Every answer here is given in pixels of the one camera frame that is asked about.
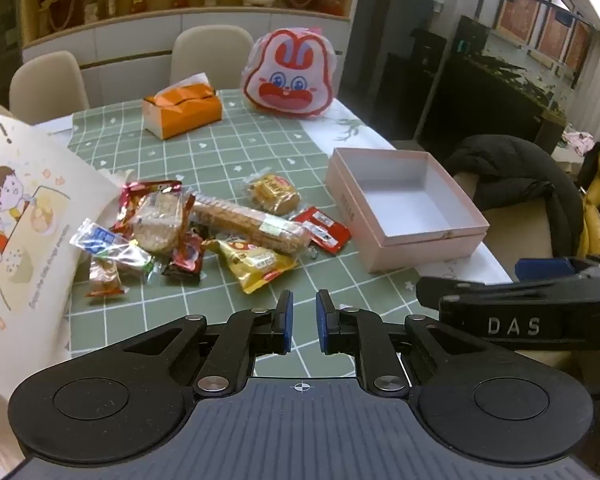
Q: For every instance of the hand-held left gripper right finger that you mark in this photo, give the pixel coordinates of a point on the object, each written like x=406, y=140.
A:
x=324, y=322

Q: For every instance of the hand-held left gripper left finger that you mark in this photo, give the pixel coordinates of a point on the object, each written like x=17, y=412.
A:
x=284, y=321

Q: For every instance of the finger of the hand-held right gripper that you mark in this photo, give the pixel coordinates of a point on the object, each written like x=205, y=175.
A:
x=455, y=290
x=535, y=269

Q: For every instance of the yellow snack packet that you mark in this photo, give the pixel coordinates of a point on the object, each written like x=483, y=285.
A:
x=255, y=262

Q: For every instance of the pink cardboard box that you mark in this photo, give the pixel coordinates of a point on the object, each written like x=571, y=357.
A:
x=360, y=220

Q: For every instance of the long cracker pack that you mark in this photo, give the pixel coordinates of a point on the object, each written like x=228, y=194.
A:
x=240, y=220

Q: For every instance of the black red chocolate bar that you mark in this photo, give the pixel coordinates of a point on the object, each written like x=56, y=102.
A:
x=185, y=259

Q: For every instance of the clear yellow cookie packet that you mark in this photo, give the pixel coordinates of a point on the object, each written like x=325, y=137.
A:
x=275, y=194

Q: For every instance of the round rice cracker packet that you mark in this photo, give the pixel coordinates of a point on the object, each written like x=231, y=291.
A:
x=129, y=196
x=155, y=222

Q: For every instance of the clear blue candy packet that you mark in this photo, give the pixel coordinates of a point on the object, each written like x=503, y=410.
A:
x=105, y=242

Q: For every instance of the beige armchair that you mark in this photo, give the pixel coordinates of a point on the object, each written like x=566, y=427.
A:
x=515, y=230

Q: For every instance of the yellow jacket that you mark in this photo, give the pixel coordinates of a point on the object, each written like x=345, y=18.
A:
x=595, y=210

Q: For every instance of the red wafer packet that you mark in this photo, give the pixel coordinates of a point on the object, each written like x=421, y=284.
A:
x=322, y=230

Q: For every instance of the black jacket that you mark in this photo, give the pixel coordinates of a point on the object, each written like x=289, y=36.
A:
x=520, y=160

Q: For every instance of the pink cloth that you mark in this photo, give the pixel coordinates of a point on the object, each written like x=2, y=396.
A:
x=577, y=141

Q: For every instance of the green checked table mat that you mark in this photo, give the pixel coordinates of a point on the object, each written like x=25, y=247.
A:
x=220, y=160

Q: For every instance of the small brown snack packet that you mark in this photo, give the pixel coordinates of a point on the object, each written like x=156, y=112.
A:
x=102, y=277

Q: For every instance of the glass fish tank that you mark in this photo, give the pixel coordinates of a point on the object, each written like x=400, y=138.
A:
x=505, y=75

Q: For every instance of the black floor cabinet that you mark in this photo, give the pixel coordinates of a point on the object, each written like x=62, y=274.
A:
x=410, y=85

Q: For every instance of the orange tissue box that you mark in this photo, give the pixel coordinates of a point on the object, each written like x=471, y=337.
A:
x=185, y=110

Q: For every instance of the red white rabbit bag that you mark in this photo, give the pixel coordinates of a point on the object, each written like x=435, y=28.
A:
x=287, y=75

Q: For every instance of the cartoon print paper bag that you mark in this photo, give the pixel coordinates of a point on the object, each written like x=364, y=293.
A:
x=30, y=220

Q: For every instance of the white cabinet with wooden shelf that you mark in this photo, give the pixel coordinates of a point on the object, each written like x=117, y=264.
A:
x=130, y=40

